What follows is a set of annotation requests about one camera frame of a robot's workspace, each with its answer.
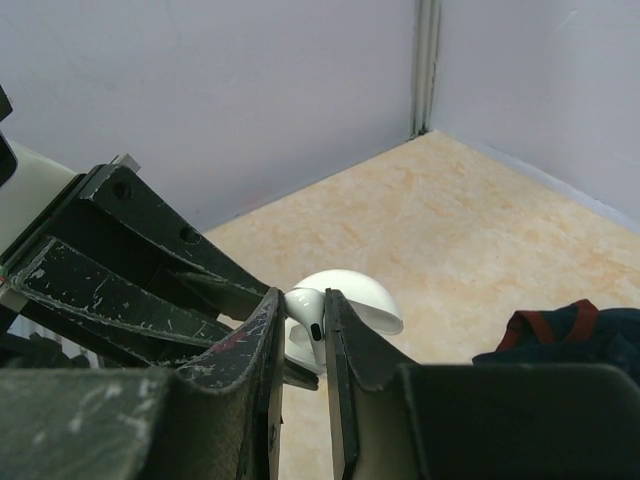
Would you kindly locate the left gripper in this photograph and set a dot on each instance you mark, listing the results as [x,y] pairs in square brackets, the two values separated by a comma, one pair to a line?
[151,297]

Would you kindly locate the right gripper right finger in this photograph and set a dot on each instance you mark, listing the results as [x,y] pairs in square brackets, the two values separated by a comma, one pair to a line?
[393,418]

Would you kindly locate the white earbud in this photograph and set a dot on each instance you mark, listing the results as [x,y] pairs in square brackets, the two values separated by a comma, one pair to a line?
[306,307]

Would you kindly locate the dark navy folded cloth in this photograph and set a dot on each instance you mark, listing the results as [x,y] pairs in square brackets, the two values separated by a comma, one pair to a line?
[579,333]

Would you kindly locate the white earbud case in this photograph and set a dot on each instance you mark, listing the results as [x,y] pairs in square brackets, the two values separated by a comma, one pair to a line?
[371,301]

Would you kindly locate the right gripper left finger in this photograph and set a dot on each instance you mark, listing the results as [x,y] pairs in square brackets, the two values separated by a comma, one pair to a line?
[216,417]

